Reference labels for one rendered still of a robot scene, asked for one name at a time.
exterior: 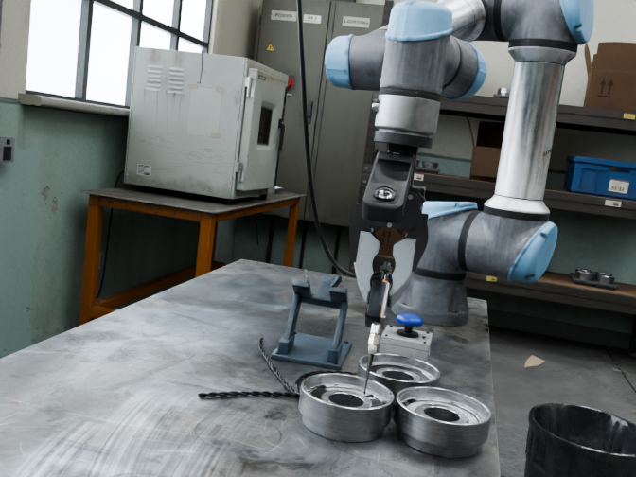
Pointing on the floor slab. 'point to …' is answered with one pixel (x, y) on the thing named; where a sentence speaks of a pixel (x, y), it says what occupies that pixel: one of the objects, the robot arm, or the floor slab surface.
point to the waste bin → (578, 443)
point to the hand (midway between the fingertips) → (379, 295)
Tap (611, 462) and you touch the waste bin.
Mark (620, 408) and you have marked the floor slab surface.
